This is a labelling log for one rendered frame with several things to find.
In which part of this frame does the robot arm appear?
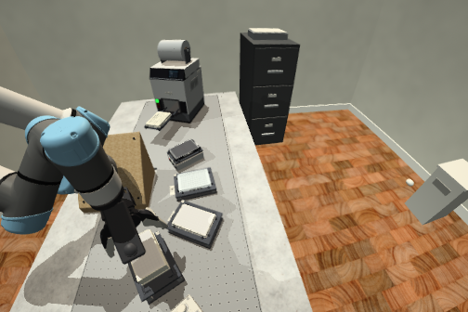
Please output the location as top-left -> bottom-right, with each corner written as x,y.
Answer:
0,86 -> 146,264

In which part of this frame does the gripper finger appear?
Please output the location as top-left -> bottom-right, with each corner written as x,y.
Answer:
138,207 -> 168,229
100,227 -> 115,258

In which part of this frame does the grey cylinder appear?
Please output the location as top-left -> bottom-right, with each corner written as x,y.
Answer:
157,40 -> 190,61

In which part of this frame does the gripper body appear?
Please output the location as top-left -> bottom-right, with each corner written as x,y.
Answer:
89,185 -> 141,234

